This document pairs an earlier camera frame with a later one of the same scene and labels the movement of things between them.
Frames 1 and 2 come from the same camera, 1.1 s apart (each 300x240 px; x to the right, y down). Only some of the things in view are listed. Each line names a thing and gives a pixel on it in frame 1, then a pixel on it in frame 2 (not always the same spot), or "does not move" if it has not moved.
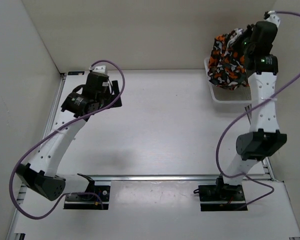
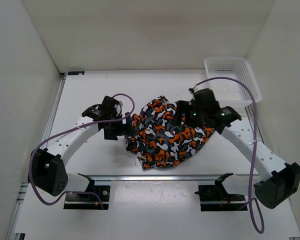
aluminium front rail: [166, 178] does not move
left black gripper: [115, 87] → [123, 129]
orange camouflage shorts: [227, 66] → [157, 142]
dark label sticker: [76, 73] does not move
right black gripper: [252, 30] → [183, 107]
